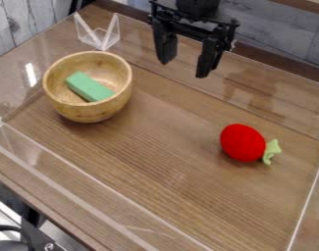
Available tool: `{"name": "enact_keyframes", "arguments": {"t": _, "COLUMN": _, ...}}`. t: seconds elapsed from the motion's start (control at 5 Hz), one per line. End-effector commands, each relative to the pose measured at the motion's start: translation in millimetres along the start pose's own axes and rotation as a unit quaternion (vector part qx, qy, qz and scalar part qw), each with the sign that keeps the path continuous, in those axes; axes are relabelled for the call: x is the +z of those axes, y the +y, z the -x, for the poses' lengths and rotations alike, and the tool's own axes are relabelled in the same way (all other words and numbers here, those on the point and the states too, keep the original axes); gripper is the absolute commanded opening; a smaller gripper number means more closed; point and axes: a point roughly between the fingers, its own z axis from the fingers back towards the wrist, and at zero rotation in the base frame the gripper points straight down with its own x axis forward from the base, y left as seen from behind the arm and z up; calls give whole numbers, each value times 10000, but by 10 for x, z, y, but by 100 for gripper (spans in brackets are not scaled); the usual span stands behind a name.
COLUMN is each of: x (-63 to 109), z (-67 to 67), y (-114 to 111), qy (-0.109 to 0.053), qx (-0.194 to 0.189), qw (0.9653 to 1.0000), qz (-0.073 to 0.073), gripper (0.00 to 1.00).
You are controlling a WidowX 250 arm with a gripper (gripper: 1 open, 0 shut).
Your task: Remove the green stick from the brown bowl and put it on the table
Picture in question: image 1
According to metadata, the brown wooden bowl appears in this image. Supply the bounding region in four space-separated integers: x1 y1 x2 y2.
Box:
42 51 133 124

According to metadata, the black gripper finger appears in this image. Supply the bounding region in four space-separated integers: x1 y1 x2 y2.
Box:
153 19 177 65
196 37 224 78

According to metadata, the black cable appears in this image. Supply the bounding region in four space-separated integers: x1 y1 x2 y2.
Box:
0 224 29 251

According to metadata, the clear acrylic corner bracket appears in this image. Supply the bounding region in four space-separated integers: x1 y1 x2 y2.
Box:
74 13 120 51

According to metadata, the green rectangular stick block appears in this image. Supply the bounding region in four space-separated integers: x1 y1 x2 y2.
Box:
66 72 114 102

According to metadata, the red knitted strawberry toy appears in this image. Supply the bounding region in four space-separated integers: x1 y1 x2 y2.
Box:
220 124 283 165

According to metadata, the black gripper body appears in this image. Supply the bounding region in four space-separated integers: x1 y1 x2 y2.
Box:
150 0 240 51

